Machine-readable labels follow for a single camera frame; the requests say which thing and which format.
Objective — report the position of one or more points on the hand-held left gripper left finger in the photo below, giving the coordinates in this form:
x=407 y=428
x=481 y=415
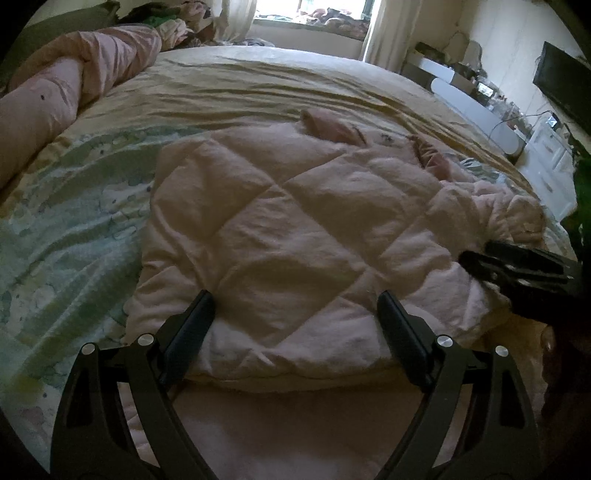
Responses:
x=194 y=323

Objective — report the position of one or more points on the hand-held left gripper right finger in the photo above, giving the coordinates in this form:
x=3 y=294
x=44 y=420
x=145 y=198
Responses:
x=397 y=327

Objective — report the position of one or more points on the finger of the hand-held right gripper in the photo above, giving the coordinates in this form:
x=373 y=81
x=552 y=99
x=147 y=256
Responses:
x=494 y=270
x=531 y=256

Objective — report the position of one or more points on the pink quilted coat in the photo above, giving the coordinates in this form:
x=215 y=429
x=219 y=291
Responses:
x=286 y=240

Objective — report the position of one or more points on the clothes heap on windowsill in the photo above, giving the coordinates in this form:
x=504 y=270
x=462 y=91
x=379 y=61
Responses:
x=337 y=16

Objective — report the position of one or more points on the pile of mixed clothes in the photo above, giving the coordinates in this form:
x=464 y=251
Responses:
x=175 y=23

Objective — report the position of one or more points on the person's right hand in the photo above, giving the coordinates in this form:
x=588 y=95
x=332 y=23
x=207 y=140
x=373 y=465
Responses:
x=565 y=364

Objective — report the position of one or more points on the white drawer cabinet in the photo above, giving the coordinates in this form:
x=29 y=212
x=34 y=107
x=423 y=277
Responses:
x=549 y=161

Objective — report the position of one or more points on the small lit device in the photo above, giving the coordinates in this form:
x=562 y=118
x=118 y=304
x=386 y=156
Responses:
x=552 y=121

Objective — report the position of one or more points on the bed with printed sheet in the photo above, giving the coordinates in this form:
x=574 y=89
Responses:
x=69 y=240

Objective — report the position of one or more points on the clutter of small toiletries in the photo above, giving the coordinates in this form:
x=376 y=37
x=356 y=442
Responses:
x=489 y=87

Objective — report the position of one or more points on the white dressing table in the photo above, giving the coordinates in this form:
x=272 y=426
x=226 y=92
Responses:
x=461 y=97

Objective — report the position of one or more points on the white framed mirror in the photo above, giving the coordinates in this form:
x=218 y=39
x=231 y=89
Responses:
x=466 y=46

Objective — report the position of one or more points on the cream lace curtain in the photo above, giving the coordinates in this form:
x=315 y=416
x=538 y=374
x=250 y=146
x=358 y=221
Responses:
x=388 y=32
x=238 y=18

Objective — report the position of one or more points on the pink rolled duvet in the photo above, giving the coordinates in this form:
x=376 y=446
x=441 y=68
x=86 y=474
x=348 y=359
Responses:
x=55 y=87

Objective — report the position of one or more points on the green padded headboard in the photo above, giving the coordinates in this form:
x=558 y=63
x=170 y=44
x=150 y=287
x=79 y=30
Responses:
x=60 y=25

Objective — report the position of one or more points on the dark framed window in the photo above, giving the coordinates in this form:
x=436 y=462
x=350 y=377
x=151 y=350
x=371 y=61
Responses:
x=286 y=7

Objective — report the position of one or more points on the black wall television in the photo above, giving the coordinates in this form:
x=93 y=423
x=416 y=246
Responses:
x=563 y=83

